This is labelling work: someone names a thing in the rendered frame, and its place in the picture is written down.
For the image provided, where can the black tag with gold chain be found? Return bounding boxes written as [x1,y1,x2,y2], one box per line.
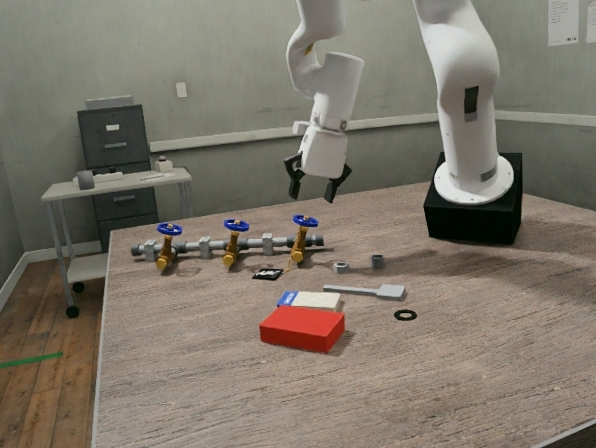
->
[252,225,302,279]

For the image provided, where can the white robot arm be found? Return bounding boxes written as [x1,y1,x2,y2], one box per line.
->
[287,0,513,205]

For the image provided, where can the red block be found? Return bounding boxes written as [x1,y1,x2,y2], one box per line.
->
[259,305,345,353]

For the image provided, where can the black rubber ring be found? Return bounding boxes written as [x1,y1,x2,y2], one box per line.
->
[394,309,417,321]

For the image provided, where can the grey and white pipe manifold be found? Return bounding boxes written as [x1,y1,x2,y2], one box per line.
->
[131,215,324,270]

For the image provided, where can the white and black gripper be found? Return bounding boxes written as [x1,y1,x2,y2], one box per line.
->
[284,125,352,203]

